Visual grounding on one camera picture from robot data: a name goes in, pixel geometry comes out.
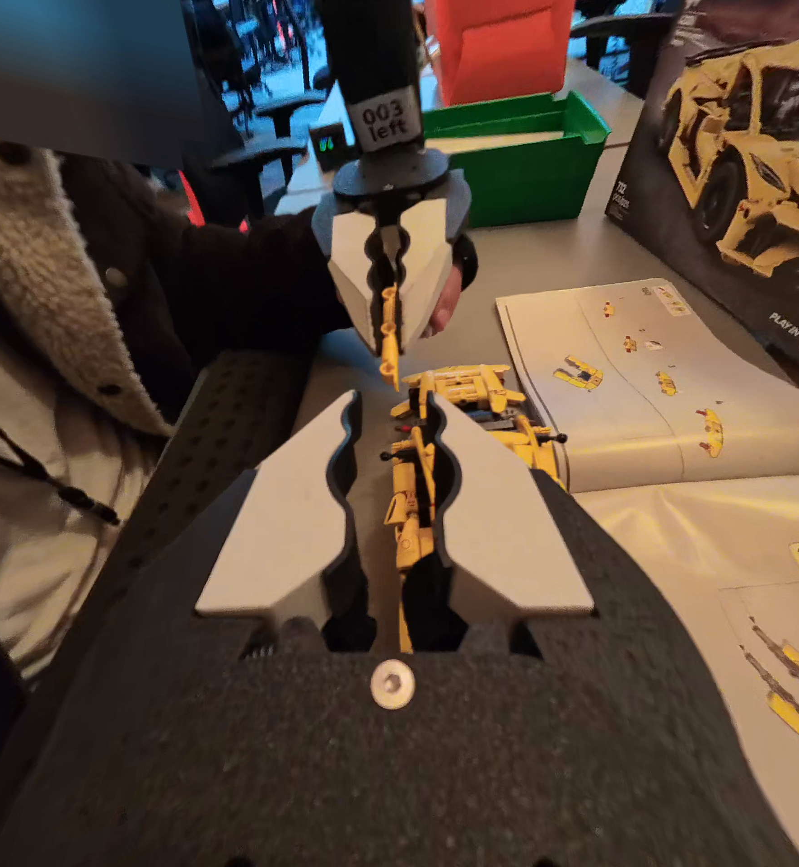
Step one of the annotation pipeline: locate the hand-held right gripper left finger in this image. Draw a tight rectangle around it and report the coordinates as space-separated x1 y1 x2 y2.
195 390 376 651

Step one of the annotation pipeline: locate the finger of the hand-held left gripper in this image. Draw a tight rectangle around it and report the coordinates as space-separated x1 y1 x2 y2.
391 196 456 358
327 211 400 358

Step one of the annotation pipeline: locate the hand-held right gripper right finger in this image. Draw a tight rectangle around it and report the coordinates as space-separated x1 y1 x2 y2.
402 392 597 648

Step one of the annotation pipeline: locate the yellow toy brick car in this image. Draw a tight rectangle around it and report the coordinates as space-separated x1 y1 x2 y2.
380 364 570 651

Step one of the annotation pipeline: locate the person's left forearm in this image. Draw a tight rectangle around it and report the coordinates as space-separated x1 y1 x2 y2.
149 210 346 353

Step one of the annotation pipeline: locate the grey desk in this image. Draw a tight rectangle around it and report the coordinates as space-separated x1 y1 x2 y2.
196 57 799 867

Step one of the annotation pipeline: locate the person's left hand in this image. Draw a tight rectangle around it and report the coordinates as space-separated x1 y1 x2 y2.
421 263 466 340

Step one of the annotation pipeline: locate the black digital display device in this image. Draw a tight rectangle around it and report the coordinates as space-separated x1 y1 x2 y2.
309 124 357 172

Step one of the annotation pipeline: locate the black dotted mat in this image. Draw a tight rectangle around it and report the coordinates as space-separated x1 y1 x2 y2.
94 351 319 611

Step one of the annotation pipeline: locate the green plastic bin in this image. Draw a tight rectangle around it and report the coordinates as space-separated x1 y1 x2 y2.
423 90 612 229

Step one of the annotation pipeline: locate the red felt bag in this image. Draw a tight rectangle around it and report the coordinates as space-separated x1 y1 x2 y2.
425 0 576 107

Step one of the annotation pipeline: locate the open instruction booklet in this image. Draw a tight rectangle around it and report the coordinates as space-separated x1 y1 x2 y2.
495 276 799 867

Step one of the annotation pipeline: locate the toy car product box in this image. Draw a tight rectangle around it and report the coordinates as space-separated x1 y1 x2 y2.
604 0 799 390

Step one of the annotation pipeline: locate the black lanyard with clasp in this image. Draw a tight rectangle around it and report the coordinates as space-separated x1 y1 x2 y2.
0 393 121 526

